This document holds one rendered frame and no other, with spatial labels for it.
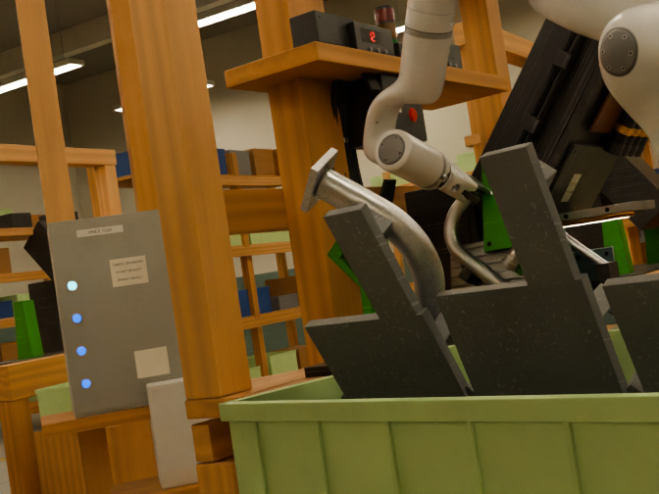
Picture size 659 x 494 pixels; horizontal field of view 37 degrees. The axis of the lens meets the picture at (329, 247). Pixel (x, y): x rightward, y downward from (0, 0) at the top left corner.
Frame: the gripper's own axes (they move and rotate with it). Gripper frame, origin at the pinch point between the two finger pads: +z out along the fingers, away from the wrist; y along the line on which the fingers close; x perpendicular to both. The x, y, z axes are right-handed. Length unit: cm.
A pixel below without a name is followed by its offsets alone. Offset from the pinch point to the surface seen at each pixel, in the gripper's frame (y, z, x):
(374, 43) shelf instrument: 35.0, -14.3, -12.1
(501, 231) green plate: -11.1, 2.8, 2.5
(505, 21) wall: 589, 770, -71
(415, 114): 24.5, 0.0, -4.7
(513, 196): -74, -112, -17
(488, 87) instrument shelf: 38, 36, -19
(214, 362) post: -13, -52, 47
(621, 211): -23.6, 15.0, -16.1
